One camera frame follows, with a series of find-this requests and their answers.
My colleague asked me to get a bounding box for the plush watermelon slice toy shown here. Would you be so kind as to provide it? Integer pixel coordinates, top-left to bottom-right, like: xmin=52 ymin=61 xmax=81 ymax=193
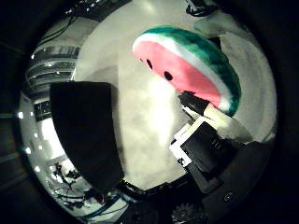
xmin=132 ymin=25 xmax=243 ymax=118

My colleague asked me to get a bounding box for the black fabric container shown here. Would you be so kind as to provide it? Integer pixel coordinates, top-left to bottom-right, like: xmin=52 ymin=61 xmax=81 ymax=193
xmin=50 ymin=81 xmax=125 ymax=194

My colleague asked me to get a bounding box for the teal cable bundle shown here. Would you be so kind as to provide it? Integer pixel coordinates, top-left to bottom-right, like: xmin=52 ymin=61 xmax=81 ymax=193
xmin=78 ymin=193 xmax=132 ymax=220

